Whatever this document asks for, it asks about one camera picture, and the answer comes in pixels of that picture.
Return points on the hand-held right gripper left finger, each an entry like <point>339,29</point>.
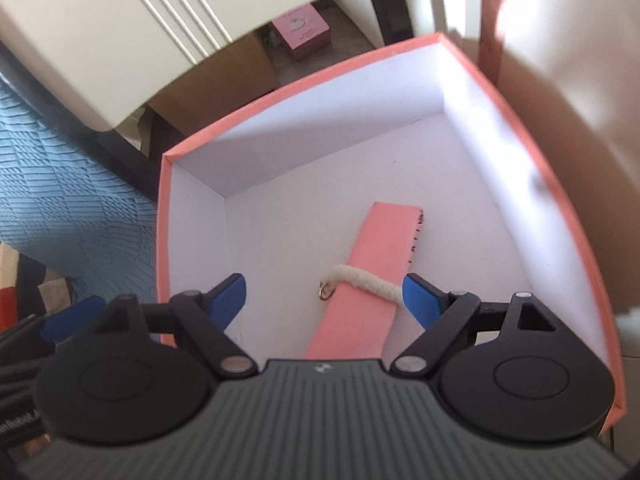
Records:
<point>231,296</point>

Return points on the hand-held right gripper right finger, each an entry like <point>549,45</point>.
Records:
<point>419,300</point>

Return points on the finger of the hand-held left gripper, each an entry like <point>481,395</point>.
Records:
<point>70,321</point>

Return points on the pink paper sheet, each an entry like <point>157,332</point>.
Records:
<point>381,240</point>

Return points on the pink cardboard box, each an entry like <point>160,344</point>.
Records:
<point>350,160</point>

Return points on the striped fleece blanket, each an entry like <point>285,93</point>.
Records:
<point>30,280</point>

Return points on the blue textured cushion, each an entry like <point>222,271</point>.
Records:
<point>65,185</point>

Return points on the brown cardboard box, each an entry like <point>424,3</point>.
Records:
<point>225,80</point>

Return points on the small pink box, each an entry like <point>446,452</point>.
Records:
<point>302,30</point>

